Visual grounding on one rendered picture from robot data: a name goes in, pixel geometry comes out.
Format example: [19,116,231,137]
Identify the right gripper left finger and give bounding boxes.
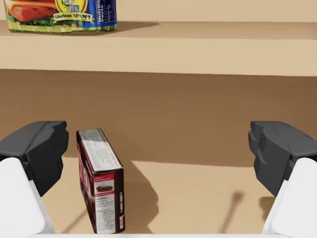
[0,120,69,235]

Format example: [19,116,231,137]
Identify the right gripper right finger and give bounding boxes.
[248,120,317,235]

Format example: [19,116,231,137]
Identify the green and blue rectangular can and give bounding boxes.
[3,0,118,34]

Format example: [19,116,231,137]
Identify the brown and red carton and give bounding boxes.
[76,128,126,235]

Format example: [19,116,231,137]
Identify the pale wooden shelf unit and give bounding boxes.
[0,0,317,235]

